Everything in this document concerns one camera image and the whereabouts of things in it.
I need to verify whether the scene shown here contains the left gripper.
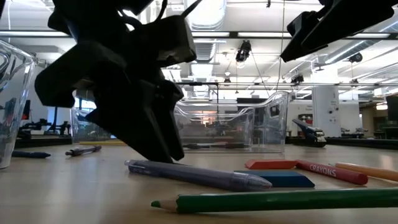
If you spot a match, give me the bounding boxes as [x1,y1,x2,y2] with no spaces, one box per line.
[34,0,156,109]

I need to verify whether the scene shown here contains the purple pen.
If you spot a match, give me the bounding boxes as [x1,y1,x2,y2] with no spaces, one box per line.
[64,145,103,157]

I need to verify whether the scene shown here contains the grey-blue pen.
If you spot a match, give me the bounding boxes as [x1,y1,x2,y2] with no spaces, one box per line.
[124,159,274,193]

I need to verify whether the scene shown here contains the red eraser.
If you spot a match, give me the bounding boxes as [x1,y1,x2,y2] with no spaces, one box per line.
[244,159,299,170]

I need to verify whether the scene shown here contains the red crayon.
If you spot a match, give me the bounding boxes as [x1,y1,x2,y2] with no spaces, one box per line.
[294,159,369,186]

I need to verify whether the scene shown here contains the green pencil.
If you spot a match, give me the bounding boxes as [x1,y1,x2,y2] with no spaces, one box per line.
[150,187,398,215]

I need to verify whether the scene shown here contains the orange pencil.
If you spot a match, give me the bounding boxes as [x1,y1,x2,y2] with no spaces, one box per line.
[334,162,398,183]

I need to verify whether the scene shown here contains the yellow pencil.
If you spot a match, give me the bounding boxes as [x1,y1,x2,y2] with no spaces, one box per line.
[78,141,128,146]

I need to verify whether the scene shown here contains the clear plastic bin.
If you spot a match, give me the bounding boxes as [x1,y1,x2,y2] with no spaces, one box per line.
[0,39,39,170]
[69,106,128,146]
[174,107,256,147]
[173,89,290,154]

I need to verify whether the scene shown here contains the black pen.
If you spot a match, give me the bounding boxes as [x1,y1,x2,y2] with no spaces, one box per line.
[183,142,248,150]

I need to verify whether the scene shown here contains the dark blue pen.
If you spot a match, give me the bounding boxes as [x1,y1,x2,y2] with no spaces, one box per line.
[11,150,52,159]

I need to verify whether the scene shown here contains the black stapler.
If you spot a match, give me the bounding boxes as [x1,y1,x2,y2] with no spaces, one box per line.
[291,118,328,148]

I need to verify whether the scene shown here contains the blue eraser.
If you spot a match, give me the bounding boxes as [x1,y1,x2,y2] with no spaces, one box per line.
[233,169,316,189]

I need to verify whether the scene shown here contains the hanging black cable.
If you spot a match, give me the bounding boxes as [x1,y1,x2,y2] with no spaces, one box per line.
[275,0,286,93]

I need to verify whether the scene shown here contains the distant black rig frame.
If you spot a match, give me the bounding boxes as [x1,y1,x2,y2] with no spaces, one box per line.
[182,81,220,105]

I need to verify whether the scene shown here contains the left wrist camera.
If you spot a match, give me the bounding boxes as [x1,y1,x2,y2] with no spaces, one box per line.
[130,14,197,68]

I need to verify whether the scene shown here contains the silver ventilation duct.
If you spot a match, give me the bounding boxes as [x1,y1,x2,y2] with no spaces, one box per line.
[185,0,228,63]

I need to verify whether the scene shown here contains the black camera cable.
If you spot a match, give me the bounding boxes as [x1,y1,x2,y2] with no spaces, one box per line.
[157,0,203,19]

